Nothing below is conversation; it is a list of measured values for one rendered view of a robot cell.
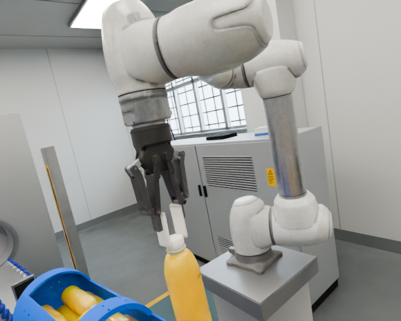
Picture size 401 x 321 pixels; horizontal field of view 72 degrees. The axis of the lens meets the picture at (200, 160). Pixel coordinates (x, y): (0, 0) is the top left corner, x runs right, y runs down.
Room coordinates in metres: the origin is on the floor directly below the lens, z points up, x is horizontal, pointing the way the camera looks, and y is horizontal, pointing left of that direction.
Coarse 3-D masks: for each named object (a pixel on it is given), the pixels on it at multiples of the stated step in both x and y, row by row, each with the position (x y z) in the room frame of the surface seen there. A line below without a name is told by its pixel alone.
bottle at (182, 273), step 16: (176, 256) 0.51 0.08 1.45; (192, 256) 0.52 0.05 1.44; (176, 272) 0.49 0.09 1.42; (192, 272) 0.50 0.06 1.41; (176, 288) 0.49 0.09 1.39; (192, 288) 0.49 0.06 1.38; (176, 304) 0.49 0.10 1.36; (192, 304) 0.49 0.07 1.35; (208, 304) 0.52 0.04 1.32; (176, 320) 0.51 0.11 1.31; (192, 320) 0.49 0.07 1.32; (208, 320) 0.50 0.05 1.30
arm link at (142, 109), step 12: (120, 96) 0.50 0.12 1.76; (132, 96) 0.48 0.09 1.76; (144, 96) 0.48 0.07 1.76; (156, 96) 0.49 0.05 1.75; (132, 108) 0.49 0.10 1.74; (144, 108) 0.48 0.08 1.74; (156, 108) 0.49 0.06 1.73; (168, 108) 0.51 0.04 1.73; (132, 120) 0.49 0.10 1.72; (144, 120) 0.48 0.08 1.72; (156, 120) 0.49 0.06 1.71
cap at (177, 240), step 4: (172, 236) 0.53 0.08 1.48; (176, 236) 0.53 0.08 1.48; (180, 236) 0.52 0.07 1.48; (172, 240) 0.51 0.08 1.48; (176, 240) 0.51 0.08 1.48; (180, 240) 0.51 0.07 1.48; (172, 244) 0.51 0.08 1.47; (176, 244) 0.51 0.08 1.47; (180, 244) 0.51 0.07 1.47; (168, 248) 0.51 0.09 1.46; (172, 248) 0.51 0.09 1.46; (176, 248) 0.51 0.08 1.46
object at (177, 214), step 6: (174, 204) 0.54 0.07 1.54; (180, 204) 0.53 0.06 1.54; (174, 210) 0.54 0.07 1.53; (180, 210) 0.53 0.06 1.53; (174, 216) 0.54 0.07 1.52; (180, 216) 0.53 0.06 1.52; (174, 222) 0.55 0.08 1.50; (180, 222) 0.53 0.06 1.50; (174, 228) 0.55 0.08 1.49; (180, 228) 0.54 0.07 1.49; (186, 234) 0.53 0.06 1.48
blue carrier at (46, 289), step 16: (48, 272) 1.00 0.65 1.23; (64, 272) 1.00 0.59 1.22; (80, 272) 1.04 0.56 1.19; (32, 288) 0.93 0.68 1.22; (48, 288) 0.99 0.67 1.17; (64, 288) 1.03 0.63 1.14; (80, 288) 1.07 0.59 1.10; (96, 288) 1.04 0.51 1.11; (16, 304) 0.91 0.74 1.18; (32, 304) 0.85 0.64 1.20; (48, 304) 0.98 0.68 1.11; (112, 304) 0.72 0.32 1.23; (128, 304) 0.73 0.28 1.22; (16, 320) 0.87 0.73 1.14; (32, 320) 0.80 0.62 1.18; (48, 320) 0.75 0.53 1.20; (80, 320) 0.69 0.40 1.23; (96, 320) 0.67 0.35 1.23; (144, 320) 0.82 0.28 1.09; (160, 320) 0.75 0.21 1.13
